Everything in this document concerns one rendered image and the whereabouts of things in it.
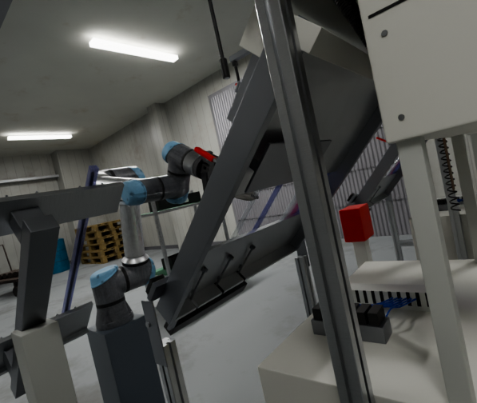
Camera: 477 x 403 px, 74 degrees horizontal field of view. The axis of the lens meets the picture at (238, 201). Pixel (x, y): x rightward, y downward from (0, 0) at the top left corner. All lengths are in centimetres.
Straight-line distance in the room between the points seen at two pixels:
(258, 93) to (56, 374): 61
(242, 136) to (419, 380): 50
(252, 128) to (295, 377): 47
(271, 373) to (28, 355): 44
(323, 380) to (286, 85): 51
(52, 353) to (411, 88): 70
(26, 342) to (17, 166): 937
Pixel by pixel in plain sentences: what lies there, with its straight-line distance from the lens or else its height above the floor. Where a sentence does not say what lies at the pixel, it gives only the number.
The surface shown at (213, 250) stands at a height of 84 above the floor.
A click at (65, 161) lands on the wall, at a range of 987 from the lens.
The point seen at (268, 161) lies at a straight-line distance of 67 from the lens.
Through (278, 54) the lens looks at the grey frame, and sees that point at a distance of 53.
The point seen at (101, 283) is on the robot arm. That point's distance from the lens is 143.
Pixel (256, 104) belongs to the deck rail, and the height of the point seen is 112.
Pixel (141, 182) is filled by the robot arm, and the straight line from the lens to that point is 97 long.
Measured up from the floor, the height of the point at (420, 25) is 113.
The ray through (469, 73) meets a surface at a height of 106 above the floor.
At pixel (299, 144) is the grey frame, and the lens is 48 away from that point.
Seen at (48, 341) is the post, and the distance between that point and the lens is 70.
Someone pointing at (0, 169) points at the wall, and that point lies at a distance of 989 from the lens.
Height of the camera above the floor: 98
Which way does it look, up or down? 2 degrees down
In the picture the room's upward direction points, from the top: 13 degrees counter-clockwise
